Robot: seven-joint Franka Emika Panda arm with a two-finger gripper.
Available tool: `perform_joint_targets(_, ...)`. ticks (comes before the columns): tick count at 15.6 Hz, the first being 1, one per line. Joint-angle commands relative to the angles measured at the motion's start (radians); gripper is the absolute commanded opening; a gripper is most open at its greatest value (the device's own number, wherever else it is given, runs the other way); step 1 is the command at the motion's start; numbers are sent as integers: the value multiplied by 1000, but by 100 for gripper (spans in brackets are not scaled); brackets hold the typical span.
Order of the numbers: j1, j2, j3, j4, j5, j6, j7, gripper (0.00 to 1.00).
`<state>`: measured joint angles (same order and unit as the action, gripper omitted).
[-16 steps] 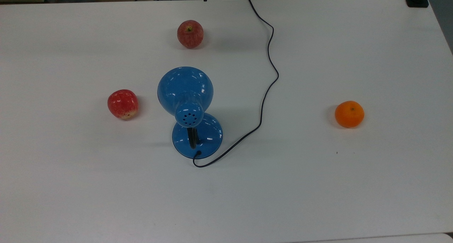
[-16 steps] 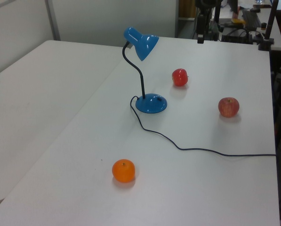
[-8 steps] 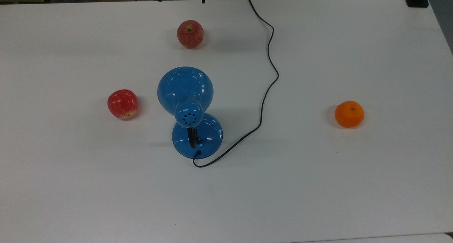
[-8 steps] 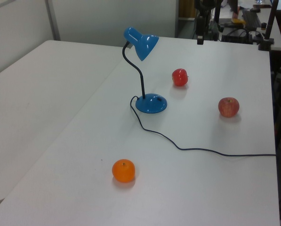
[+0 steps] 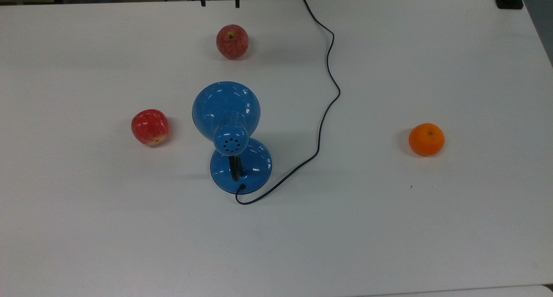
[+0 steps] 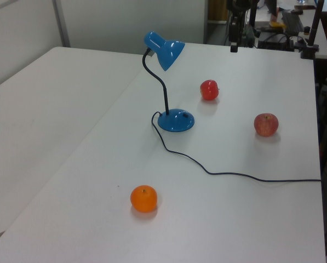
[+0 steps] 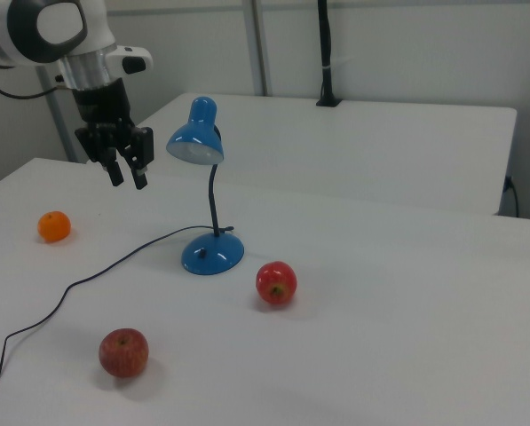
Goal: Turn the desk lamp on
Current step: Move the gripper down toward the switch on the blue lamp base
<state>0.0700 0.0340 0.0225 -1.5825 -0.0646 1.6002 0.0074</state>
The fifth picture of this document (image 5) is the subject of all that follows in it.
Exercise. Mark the pale red apple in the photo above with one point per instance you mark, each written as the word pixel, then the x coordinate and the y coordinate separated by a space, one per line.
pixel 232 42

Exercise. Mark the bright red apple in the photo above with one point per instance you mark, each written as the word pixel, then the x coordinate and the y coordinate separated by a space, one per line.
pixel 150 127

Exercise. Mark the blue desk lamp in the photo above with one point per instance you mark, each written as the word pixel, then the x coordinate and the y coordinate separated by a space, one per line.
pixel 226 109

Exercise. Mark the orange mandarin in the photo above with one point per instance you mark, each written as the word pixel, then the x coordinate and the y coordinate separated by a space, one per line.
pixel 426 139

